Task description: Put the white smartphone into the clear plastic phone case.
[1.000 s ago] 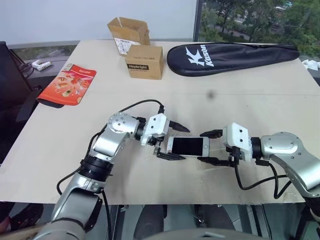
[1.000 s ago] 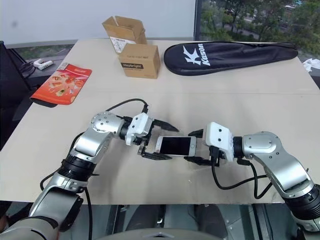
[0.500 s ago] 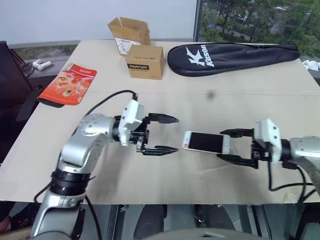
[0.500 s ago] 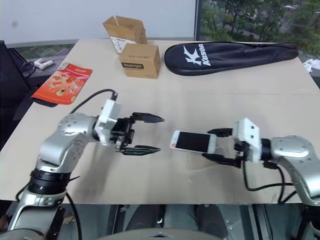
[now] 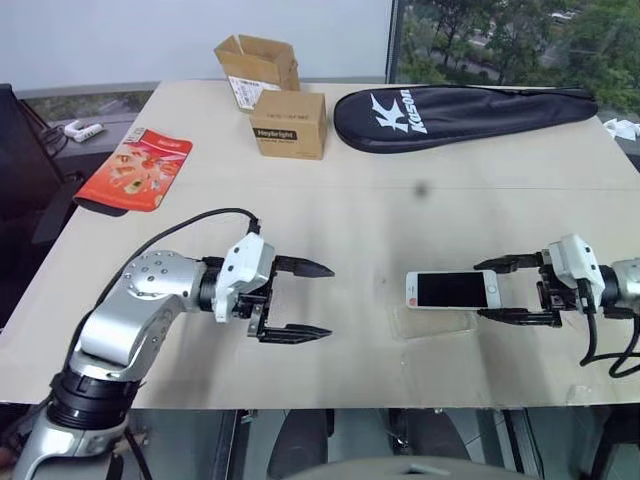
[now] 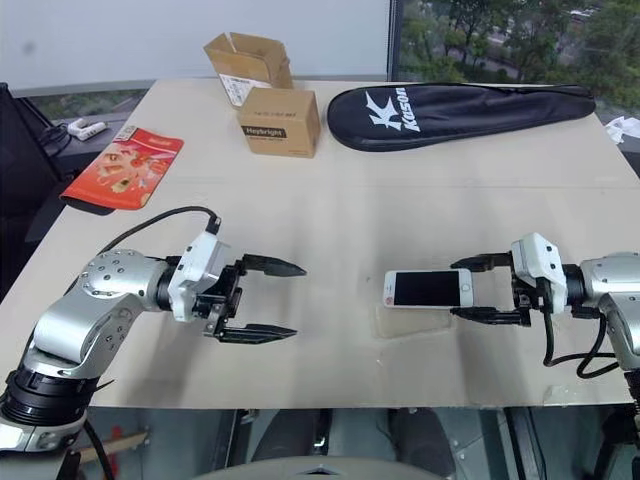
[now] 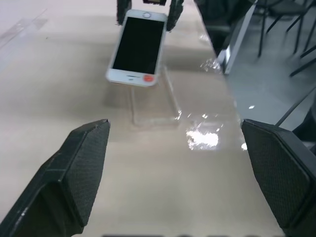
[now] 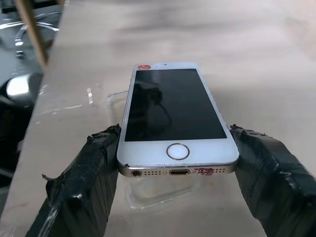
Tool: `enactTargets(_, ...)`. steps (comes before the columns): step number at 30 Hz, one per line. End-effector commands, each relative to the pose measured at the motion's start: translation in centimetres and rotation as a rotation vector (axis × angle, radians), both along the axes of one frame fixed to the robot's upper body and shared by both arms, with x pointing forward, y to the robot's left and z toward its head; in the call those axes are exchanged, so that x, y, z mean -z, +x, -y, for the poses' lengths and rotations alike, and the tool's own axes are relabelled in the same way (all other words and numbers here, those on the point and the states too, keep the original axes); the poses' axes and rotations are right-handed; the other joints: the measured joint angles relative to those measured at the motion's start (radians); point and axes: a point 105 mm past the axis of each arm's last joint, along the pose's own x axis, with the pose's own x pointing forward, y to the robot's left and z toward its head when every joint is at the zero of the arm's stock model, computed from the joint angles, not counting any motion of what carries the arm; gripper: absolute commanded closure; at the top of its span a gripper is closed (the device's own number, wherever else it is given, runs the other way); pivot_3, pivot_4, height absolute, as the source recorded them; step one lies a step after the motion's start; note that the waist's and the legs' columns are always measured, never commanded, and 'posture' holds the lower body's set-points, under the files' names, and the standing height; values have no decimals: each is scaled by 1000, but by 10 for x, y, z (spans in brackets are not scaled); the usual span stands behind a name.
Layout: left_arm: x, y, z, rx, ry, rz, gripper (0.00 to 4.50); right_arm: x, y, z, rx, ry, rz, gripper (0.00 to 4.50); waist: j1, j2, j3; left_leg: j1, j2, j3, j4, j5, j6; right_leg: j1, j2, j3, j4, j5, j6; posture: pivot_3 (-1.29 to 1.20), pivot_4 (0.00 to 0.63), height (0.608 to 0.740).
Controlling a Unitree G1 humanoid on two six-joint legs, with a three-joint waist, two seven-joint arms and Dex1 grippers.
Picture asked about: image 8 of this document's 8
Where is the wooden pole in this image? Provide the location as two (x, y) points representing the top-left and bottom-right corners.
(15, 0), (48, 72)

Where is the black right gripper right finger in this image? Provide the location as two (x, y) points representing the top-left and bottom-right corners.
(229, 124), (316, 237)

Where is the clear plastic phone case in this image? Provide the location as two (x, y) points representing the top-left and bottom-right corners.
(106, 90), (201, 210)

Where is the black robot body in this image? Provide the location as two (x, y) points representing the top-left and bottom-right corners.
(0, 73), (44, 181)

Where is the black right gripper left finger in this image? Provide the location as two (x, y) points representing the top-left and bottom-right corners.
(25, 124), (122, 237)

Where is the white smartphone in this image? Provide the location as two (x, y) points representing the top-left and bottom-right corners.
(117, 62), (240, 178)

